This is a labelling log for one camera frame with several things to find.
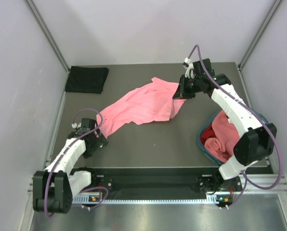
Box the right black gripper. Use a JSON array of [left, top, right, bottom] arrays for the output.
[[173, 74, 202, 100]]

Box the pink t shirt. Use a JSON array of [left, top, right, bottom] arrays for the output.
[[97, 77, 185, 138]]

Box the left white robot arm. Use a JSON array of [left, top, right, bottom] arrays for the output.
[[32, 118, 108, 215]]

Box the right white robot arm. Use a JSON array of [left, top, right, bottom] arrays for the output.
[[173, 58, 277, 191]]

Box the red shirt in basket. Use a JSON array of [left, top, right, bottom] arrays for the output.
[[200, 125, 216, 145]]

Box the folded black t shirt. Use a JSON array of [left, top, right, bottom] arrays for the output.
[[64, 66, 109, 94]]

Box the pink shirt in basket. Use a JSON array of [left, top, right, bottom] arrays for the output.
[[204, 110, 240, 163]]

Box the teal laundry basket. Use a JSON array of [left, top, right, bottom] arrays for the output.
[[197, 110, 276, 166]]

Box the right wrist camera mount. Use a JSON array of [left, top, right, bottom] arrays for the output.
[[183, 58, 195, 79]]

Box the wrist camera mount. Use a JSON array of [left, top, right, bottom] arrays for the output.
[[183, 58, 195, 79], [71, 123, 81, 132]]

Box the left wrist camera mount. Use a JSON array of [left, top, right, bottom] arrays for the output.
[[71, 123, 81, 132]]

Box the slotted grey cable duct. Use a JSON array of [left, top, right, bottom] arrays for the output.
[[73, 194, 230, 205]]

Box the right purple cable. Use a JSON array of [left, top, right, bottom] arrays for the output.
[[186, 44, 284, 191]]

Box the right aluminium corner post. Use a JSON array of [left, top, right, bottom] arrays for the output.
[[237, 0, 284, 71]]

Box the aluminium corner post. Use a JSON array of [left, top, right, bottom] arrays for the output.
[[237, 0, 284, 71], [24, 0, 70, 71]]

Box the aluminium frame rail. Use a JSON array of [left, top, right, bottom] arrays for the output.
[[32, 171, 287, 195]]

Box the left aluminium corner post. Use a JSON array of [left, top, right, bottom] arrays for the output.
[[24, 0, 70, 71]]

